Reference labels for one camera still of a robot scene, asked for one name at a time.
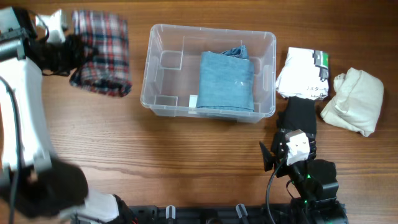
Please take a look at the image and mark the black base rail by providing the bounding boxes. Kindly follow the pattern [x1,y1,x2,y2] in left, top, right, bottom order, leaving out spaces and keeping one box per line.
[130,203,349,224]

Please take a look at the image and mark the white printed t-shirt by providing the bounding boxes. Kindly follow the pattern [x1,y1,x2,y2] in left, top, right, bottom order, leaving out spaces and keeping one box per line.
[275,47,329,100]

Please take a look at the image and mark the cream garment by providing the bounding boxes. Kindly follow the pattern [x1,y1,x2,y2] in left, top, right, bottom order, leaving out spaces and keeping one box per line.
[320,68,384,137]

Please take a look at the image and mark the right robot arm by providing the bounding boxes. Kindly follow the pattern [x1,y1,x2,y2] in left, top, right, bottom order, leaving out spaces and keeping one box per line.
[259,128,349,224]

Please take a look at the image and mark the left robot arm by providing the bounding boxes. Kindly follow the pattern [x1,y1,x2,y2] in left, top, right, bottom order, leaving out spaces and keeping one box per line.
[1,7,138,223]

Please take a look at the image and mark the plaid shirt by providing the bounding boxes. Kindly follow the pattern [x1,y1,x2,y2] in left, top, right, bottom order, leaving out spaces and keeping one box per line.
[70,9,132,97]

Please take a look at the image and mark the white label on container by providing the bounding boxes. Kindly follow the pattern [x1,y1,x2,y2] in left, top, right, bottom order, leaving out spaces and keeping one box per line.
[188,95,198,108]

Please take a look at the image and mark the black garment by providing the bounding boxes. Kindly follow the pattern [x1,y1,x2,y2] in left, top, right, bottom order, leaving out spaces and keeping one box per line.
[277,96,317,135]

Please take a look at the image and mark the blue jeans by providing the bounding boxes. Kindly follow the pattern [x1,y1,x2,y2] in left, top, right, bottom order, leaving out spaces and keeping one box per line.
[196,45,254,112]

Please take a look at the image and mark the right black cable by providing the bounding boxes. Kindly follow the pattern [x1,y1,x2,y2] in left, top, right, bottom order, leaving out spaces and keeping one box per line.
[265,149,289,224]

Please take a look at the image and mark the clear plastic storage container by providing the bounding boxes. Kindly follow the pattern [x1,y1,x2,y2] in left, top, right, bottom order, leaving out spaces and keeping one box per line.
[141,24,277,123]

